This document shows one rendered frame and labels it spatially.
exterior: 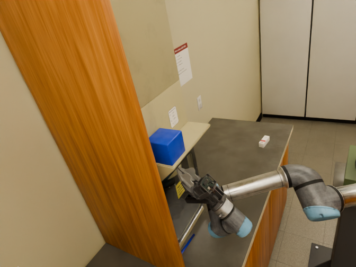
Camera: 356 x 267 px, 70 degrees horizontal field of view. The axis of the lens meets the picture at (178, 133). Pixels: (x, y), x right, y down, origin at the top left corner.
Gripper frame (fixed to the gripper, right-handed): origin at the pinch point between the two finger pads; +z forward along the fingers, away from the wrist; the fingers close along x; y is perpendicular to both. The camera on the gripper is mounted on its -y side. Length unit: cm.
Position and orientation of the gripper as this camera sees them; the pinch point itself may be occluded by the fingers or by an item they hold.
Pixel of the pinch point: (178, 170)
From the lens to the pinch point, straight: 103.0
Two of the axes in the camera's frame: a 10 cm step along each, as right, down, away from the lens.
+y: 4.7, -5.2, -7.1
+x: -4.9, 5.1, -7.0
